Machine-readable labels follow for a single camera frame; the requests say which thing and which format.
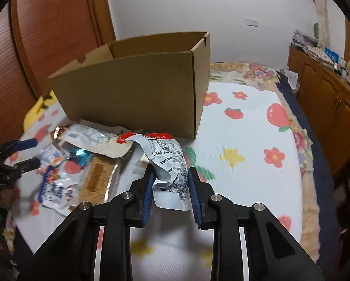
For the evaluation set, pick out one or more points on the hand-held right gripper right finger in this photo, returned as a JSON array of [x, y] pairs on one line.
[[194, 199]]

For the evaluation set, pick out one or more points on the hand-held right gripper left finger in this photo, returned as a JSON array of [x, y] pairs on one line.
[[148, 199]]

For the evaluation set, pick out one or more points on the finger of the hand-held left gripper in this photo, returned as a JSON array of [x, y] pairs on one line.
[[28, 164], [25, 144]]

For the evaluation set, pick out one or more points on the small white orange snack packet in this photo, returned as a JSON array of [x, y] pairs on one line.
[[52, 153]]

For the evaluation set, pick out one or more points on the white blue snack pouch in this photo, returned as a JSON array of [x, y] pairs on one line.
[[57, 190]]

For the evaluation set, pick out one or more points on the white snack packet red corner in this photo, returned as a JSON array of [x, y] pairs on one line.
[[166, 158]]

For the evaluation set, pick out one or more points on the teal foil snack packet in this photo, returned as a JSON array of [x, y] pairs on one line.
[[79, 153]]

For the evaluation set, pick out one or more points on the clear packet brown grain bar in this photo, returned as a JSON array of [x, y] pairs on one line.
[[96, 178]]

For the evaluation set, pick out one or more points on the white chicken feet pouch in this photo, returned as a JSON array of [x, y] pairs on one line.
[[96, 140]]

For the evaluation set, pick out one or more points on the brown cardboard box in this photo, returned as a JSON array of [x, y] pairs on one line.
[[134, 93]]

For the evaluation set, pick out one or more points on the person's left hand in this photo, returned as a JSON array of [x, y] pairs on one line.
[[2, 196]]

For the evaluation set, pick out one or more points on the yellow plush toy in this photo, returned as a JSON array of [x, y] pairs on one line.
[[36, 111]]

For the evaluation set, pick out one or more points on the white fruit printed sheet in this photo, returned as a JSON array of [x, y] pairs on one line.
[[245, 140]]

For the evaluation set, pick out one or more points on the wooden wardrobe door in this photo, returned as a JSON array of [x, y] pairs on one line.
[[46, 35]]

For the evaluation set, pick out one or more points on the floral blanket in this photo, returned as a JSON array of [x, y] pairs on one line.
[[303, 140]]

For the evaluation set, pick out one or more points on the dark navy blanket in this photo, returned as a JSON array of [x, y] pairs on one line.
[[318, 158]]

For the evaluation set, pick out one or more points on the wooden cabinet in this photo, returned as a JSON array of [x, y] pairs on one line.
[[324, 93]]

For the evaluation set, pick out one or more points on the patterned folded cloth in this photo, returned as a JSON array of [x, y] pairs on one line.
[[315, 53]]

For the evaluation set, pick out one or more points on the stack of folded cloths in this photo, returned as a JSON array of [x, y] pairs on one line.
[[305, 38]]

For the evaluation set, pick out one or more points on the blue box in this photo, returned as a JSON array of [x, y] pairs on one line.
[[331, 54]]

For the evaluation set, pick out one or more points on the small white fan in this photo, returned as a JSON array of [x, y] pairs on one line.
[[316, 30]]

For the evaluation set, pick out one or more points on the beige curtain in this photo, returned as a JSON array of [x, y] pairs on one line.
[[319, 5]]

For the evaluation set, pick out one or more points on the white wall switch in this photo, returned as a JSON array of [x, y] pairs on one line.
[[252, 22]]

